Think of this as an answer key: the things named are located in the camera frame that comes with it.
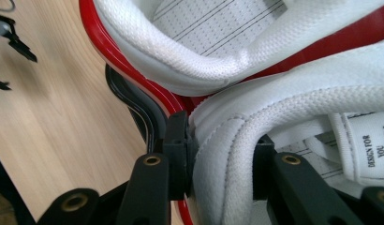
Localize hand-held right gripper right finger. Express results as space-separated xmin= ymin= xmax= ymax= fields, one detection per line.
xmin=252 ymin=134 xmax=277 ymax=201

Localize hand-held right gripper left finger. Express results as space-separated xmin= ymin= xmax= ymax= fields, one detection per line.
xmin=163 ymin=111 xmax=194 ymax=201

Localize white sneaker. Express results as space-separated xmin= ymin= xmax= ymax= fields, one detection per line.
xmin=93 ymin=0 xmax=384 ymax=98
xmin=188 ymin=37 xmax=384 ymax=225

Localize thin grey cable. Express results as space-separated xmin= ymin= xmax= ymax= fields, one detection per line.
xmin=0 ymin=0 xmax=16 ymax=13

